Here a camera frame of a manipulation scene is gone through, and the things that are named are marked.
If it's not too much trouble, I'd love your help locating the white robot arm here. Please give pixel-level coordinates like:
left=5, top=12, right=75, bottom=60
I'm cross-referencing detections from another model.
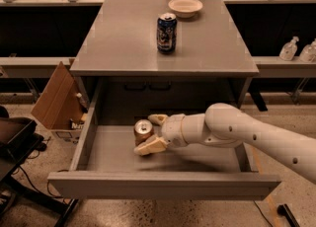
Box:
left=134, top=103, right=316, bottom=183

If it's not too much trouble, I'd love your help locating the orange soda can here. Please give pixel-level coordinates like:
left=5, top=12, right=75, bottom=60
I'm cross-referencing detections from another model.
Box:
left=133, top=119, right=154, bottom=146

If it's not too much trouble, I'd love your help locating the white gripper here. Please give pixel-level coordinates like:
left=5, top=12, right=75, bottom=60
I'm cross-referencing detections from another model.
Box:
left=134, top=113, right=186, bottom=156

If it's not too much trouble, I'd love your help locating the grey shelf rail right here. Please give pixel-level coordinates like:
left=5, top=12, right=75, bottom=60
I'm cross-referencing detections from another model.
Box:
left=253, top=56, right=316, bottom=78

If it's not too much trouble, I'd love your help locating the black office chair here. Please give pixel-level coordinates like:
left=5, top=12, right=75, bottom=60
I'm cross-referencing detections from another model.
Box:
left=0, top=106, right=78, bottom=227

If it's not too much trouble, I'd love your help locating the white ceramic bowl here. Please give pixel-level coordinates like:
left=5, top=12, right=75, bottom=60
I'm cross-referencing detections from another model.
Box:
left=168, top=0, right=203, bottom=18

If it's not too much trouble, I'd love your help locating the clear sanitizer bottle right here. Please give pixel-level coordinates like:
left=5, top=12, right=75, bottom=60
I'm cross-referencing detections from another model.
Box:
left=299, top=38, right=316, bottom=63

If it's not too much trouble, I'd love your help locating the clear sanitizer bottle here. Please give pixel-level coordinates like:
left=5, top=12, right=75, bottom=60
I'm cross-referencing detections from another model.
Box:
left=299, top=38, right=316, bottom=63
left=279, top=37, right=299, bottom=61

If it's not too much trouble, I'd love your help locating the clear sanitizer bottle left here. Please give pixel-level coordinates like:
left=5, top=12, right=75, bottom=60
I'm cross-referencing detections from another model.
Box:
left=279, top=37, right=299, bottom=61

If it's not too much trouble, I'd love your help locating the grey open top drawer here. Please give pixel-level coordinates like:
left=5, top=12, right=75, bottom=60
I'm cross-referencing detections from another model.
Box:
left=48, top=78, right=280, bottom=200

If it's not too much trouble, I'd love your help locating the black floor cable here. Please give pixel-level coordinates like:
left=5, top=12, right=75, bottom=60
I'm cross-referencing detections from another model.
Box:
left=252, top=200, right=275, bottom=227

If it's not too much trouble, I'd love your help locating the brown cardboard box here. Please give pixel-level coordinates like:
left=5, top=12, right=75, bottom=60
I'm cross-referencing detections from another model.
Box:
left=31, top=62, right=88, bottom=143

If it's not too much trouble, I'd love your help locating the grey cabinet counter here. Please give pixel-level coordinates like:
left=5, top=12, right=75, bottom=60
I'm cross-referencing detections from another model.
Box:
left=71, top=0, right=259, bottom=125

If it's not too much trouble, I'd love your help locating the grey shelf rail left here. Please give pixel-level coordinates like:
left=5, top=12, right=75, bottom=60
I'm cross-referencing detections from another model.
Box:
left=0, top=57, right=74, bottom=78

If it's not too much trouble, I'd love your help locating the blue soda can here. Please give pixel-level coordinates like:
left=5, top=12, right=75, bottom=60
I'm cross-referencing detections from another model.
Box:
left=156, top=13, right=177, bottom=53

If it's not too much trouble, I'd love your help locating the grey shelf rail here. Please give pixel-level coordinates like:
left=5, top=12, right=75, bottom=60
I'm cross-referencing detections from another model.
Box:
left=253, top=56, right=316, bottom=78
left=0, top=57, right=74, bottom=78

